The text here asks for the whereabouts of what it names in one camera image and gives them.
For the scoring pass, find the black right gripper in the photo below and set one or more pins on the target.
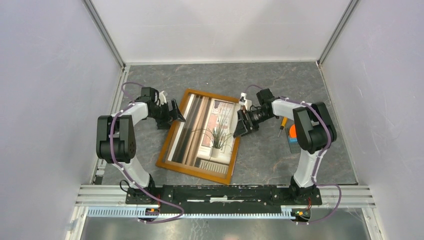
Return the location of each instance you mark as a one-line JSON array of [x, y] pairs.
[[241, 127]]

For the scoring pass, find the blue toy brick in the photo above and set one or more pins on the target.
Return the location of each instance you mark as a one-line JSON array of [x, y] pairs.
[[292, 140]]

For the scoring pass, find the wooden picture frame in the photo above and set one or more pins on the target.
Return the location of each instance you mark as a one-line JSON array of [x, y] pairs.
[[203, 146]]

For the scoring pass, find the grey studded baseplate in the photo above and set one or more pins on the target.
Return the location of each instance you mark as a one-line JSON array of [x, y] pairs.
[[294, 147]]

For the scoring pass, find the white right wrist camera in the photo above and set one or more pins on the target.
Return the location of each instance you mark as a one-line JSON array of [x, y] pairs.
[[243, 99]]

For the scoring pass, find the orange curved brick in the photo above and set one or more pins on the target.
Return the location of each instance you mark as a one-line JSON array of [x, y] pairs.
[[292, 132]]

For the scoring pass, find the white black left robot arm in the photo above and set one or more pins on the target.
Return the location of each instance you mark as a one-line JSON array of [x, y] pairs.
[[116, 139]]

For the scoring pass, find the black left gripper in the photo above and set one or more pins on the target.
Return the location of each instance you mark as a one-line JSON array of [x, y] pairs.
[[164, 124]]

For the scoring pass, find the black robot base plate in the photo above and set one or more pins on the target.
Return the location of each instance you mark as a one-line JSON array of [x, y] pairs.
[[220, 199]]

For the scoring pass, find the orange handled screwdriver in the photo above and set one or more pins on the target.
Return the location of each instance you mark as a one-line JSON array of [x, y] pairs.
[[282, 125]]

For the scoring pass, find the aluminium rail frame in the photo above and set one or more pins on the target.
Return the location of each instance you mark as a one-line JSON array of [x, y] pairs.
[[348, 211]]

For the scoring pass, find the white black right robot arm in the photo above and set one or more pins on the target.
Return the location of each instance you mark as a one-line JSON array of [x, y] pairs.
[[314, 128]]

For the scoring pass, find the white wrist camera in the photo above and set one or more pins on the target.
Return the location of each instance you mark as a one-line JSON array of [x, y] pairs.
[[243, 99], [162, 98]]

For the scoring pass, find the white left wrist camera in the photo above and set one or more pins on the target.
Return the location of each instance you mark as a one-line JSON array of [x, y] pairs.
[[162, 98]]

